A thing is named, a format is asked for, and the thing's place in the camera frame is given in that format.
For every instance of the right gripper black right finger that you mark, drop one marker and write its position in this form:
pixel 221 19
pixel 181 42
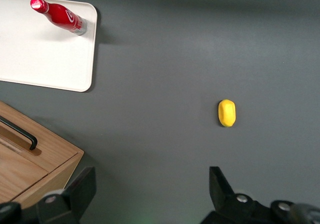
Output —
pixel 225 209

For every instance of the cream plastic tray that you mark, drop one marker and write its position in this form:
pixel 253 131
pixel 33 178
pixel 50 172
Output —
pixel 37 59

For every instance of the wooden two-drawer cabinet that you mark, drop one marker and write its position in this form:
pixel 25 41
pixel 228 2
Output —
pixel 25 174

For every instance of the red coke bottle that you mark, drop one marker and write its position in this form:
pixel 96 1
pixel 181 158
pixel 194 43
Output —
pixel 60 15

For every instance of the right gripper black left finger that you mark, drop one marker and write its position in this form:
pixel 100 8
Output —
pixel 70 204

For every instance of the yellow lemon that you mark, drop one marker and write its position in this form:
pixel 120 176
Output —
pixel 226 112

